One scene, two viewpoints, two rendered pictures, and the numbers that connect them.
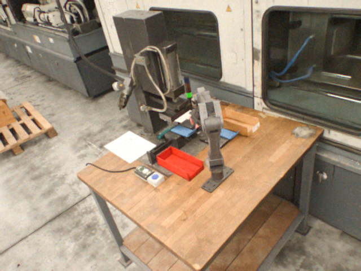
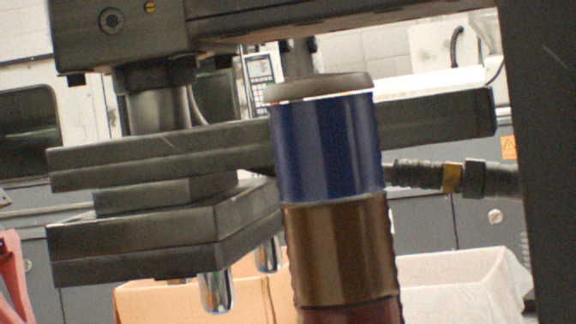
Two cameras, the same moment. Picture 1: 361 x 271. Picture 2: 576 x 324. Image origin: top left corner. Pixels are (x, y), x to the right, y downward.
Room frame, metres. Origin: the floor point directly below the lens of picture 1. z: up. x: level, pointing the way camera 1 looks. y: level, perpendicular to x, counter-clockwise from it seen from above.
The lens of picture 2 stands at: (2.09, -0.35, 1.19)
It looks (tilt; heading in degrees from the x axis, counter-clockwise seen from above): 3 degrees down; 143
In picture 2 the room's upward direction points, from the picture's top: 8 degrees counter-clockwise
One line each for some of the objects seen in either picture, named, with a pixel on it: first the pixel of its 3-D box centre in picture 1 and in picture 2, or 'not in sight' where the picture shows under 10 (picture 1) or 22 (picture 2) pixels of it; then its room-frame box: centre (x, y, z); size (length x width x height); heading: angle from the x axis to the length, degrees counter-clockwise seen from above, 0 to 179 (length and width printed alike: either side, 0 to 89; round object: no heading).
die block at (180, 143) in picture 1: (182, 134); not in sight; (1.54, -0.02, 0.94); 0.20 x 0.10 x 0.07; 129
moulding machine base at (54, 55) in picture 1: (42, 40); not in sight; (6.80, 2.48, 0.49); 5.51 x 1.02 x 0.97; 36
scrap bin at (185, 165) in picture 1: (179, 162); not in sight; (1.28, 0.03, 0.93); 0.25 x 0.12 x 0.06; 39
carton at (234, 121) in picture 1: (236, 122); not in sight; (1.56, -0.37, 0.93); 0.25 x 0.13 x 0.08; 39
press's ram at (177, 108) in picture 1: (164, 92); (267, 48); (1.58, 0.04, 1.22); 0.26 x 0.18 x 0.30; 39
